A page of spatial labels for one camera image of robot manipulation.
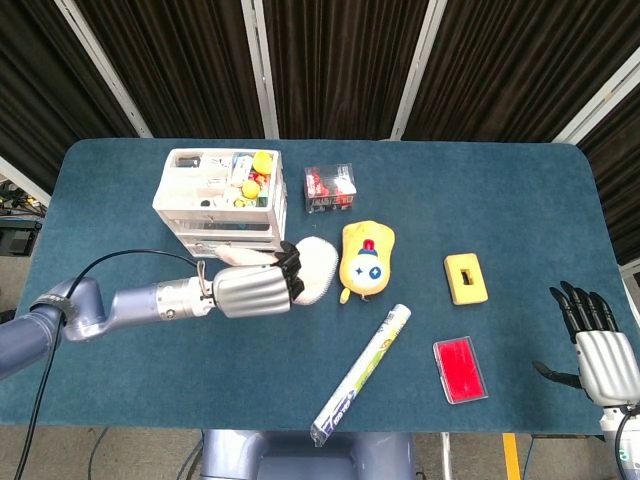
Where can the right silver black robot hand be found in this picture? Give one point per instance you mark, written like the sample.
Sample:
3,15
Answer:
602,360

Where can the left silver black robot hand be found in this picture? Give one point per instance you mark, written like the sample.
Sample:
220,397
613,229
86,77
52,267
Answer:
250,292

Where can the light pink cloth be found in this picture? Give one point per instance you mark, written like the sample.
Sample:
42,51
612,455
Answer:
317,265

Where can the left blue grey robot arm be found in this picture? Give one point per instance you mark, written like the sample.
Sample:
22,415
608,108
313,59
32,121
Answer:
135,305

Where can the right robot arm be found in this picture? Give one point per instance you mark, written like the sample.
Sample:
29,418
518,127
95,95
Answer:
622,425

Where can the white plastic drawer organizer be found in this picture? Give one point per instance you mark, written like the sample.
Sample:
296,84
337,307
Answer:
200,187

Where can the yellow plush toy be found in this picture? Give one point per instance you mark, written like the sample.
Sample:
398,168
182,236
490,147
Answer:
367,270

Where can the clear box red black print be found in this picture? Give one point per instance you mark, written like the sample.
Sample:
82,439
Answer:
330,187

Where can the plastic wrap roll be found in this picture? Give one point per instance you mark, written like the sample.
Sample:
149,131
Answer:
365,365

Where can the red ink pad case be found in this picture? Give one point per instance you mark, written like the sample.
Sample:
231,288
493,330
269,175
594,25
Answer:
460,370

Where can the yellow sponge with slot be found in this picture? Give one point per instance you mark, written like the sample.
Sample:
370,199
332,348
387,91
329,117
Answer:
455,290

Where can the blue grey robot torso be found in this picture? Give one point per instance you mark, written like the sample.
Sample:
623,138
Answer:
300,457

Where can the black equipment box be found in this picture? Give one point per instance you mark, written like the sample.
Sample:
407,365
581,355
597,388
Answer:
17,237

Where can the dark brown curtain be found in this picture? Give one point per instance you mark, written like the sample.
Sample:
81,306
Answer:
340,60

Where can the white frame post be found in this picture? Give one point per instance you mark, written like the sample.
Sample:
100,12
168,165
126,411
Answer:
600,95
417,60
20,177
257,50
100,60

